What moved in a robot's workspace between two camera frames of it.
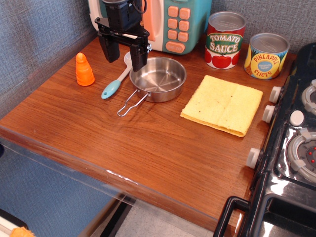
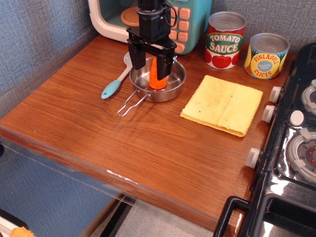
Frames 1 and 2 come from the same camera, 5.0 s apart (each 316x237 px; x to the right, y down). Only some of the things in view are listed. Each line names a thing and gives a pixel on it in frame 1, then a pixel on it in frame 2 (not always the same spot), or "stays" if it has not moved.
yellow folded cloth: (223, 104) stays
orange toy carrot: (84, 75) to (154, 81)
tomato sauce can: (224, 34) stays
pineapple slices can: (266, 56) stays
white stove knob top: (275, 94) stays
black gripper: (124, 25) to (154, 31)
